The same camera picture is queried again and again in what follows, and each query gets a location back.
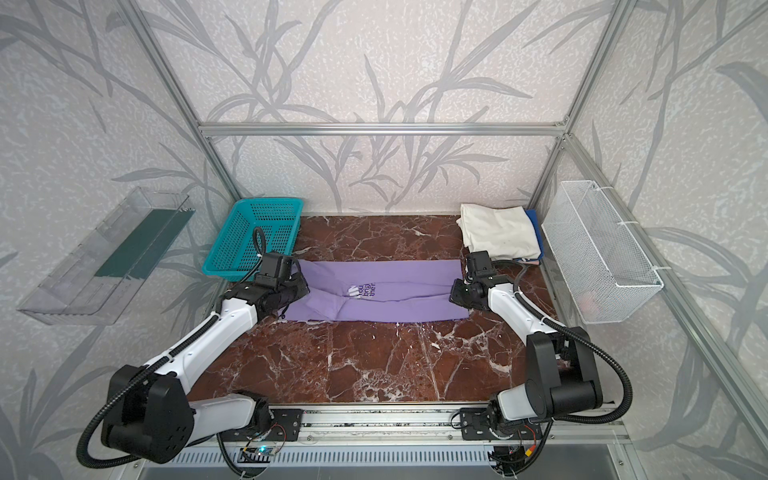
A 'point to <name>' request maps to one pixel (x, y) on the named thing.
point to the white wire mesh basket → (602, 272)
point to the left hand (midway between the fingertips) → (308, 275)
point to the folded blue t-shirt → (533, 216)
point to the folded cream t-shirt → (502, 232)
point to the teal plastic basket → (245, 230)
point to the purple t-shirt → (382, 291)
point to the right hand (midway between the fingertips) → (456, 287)
